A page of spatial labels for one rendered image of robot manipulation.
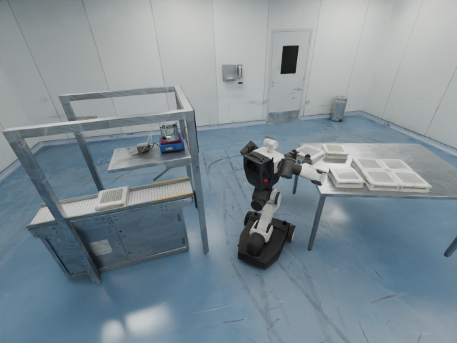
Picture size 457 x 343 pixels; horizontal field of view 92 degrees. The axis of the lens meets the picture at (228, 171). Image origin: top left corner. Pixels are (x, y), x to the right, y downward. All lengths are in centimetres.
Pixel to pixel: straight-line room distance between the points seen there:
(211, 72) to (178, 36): 96
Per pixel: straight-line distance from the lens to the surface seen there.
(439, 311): 288
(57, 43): 586
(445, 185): 288
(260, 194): 197
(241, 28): 560
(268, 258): 238
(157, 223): 232
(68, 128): 177
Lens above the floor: 207
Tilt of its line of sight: 32 degrees down
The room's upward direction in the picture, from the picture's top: 2 degrees counter-clockwise
